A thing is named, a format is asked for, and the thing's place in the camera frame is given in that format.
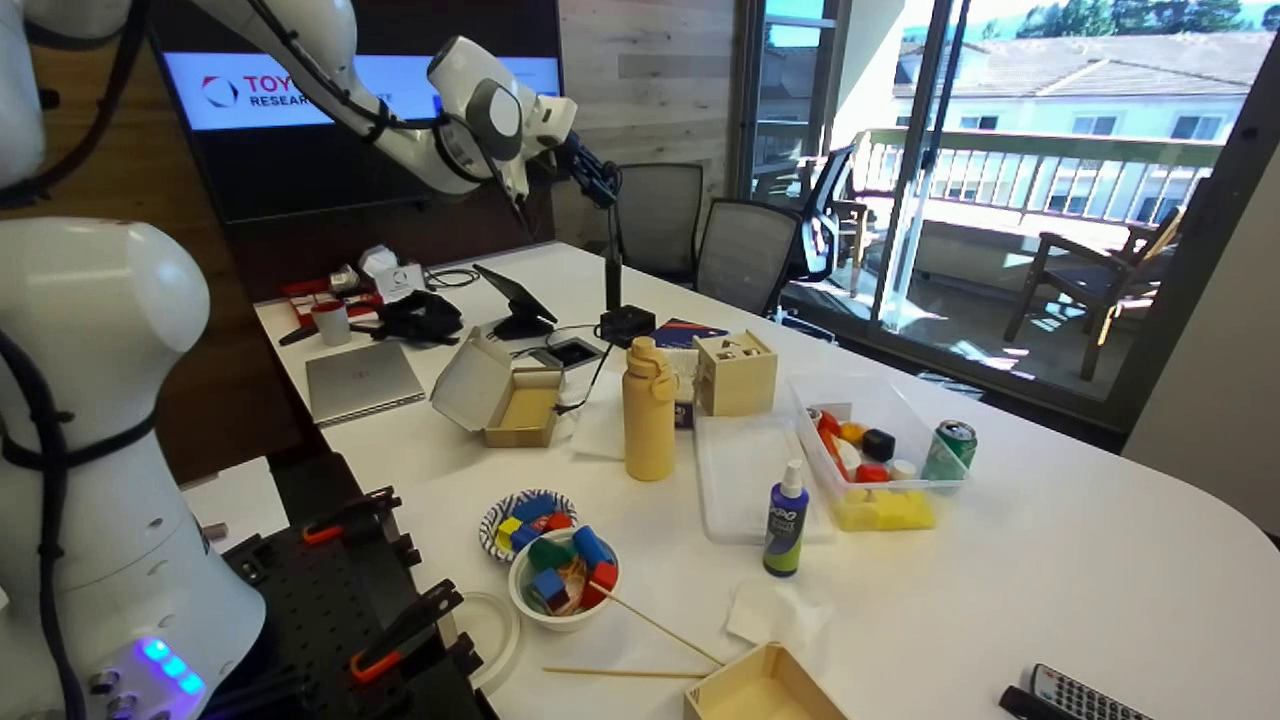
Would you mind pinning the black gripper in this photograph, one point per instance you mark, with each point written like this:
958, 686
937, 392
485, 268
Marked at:
579, 153

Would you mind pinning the brown cardboard box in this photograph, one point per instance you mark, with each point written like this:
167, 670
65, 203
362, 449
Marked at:
472, 386

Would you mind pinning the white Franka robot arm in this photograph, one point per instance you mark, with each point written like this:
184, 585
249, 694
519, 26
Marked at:
83, 465

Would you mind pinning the small black box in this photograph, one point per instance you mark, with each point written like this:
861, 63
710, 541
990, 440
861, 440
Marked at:
638, 325

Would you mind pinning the wooden box with holes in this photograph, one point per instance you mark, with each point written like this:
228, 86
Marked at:
735, 379

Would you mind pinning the red and white box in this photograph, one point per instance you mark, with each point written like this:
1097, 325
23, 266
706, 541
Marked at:
305, 301

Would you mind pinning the grey mesh office chair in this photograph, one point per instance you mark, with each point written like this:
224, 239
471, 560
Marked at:
747, 254
659, 212

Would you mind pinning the black tablet stand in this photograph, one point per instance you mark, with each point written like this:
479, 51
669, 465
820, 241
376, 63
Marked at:
521, 318

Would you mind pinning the blue and red book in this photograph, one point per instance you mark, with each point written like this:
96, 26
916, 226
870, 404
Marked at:
684, 335

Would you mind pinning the black framed phone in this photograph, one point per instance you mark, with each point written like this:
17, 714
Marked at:
568, 353

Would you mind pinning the black office chair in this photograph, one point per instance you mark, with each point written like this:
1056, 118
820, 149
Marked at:
830, 212

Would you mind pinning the black bag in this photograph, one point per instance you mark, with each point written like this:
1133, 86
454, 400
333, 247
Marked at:
422, 322

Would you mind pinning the white item with logo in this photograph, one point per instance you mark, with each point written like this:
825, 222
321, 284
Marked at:
389, 279

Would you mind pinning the yellow bottle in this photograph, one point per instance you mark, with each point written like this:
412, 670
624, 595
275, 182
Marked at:
650, 423

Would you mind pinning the small white cup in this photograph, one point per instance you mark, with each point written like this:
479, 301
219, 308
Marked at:
333, 325

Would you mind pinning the clear plastic tray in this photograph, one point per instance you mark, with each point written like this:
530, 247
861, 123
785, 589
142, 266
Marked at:
740, 465

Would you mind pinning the silver laptop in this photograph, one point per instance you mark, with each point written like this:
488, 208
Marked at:
362, 380

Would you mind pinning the red toy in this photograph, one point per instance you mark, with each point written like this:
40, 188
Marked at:
830, 428

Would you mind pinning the clear plastic container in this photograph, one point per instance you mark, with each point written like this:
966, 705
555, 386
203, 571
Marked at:
818, 465

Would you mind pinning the blue striped cloth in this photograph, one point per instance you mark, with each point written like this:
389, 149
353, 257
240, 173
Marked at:
497, 527

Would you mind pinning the blue glue bottle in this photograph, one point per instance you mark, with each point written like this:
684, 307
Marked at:
785, 527

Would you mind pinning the black orange clamp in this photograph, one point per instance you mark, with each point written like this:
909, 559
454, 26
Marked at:
404, 631
350, 517

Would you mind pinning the white bowl with blocks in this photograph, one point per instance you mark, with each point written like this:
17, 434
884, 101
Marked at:
526, 602

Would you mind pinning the yellow sponge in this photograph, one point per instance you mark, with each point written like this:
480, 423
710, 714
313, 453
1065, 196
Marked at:
882, 510

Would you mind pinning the balcony railing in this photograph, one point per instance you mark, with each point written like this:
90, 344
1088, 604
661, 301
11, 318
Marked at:
1043, 182

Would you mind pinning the green can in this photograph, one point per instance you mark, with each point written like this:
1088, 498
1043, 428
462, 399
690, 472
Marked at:
950, 453

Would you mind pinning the thin wooden stick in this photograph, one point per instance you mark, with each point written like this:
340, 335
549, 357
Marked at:
614, 670
661, 631

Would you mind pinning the wooden patio chair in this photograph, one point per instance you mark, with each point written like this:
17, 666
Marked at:
1082, 273

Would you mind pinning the black mounting plate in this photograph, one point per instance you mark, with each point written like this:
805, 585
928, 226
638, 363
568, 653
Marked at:
313, 602

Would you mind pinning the wooden tray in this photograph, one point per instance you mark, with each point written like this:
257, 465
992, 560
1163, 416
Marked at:
763, 694

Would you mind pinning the black remote control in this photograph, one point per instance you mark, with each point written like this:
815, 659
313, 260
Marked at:
1073, 696

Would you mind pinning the wall TV screen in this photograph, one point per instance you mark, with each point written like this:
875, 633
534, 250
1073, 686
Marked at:
267, 173

